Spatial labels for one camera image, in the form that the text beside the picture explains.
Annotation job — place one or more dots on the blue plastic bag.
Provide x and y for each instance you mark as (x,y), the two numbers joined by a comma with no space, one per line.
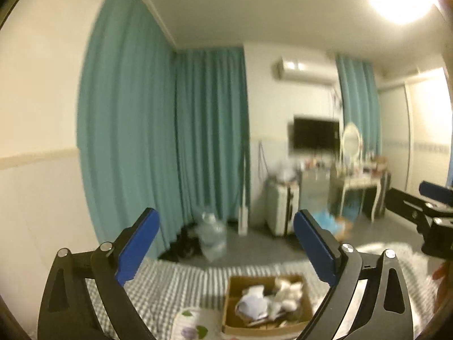
(331,221)

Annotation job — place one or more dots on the white oval mirror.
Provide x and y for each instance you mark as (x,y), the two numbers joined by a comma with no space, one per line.
(350,141)

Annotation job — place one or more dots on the white dressing table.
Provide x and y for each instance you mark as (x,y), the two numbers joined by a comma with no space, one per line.
(357,180)

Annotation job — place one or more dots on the dark shoes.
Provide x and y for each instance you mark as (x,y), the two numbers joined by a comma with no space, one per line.
(180,246)

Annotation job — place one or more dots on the white floral quilt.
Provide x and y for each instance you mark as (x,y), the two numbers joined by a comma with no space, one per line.
(193,322)

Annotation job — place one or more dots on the blue tissue packet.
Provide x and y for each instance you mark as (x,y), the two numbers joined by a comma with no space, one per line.
(251,306)

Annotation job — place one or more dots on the small grey fridge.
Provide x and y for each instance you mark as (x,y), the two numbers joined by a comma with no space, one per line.
(315,191)

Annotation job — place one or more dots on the white louvred wardrobe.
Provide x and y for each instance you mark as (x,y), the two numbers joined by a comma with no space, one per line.
(421,131)

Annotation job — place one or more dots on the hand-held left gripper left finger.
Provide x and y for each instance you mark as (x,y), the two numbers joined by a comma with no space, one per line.
(136,248)

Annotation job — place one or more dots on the white suitcase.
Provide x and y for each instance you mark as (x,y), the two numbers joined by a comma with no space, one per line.
(281,205)

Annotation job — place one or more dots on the person's right hand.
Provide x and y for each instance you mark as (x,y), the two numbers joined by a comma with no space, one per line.
(440,283)

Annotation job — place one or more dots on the clear plastic bag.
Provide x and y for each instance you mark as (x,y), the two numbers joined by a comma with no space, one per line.
(286,173)

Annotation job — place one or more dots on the white fluffy sock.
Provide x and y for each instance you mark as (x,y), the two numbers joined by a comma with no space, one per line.
(288,292)

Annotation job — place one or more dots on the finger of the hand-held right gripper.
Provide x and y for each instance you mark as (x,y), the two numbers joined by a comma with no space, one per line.
(437,191)
(407,205)

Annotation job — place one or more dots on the cardboard box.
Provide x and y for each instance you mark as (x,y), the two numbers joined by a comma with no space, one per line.
(304,311)

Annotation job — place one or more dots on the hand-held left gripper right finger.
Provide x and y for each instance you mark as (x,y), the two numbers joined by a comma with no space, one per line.
(315,248)

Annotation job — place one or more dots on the clear water jug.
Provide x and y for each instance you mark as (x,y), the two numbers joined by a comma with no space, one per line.
(212,237)

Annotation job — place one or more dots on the grey checked bed sheet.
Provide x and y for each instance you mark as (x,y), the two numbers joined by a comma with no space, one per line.
(184,283)

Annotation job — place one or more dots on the teal curtain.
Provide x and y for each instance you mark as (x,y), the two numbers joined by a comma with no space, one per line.
(359,95)
(212,131)
(127,120)

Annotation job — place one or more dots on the black wall television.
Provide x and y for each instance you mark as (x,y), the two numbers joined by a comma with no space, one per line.
(315,132)

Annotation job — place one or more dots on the white air conditioner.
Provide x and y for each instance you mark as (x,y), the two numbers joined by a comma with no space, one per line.
(304,71)

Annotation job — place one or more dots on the white pole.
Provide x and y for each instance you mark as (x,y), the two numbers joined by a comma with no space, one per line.
(244,191)

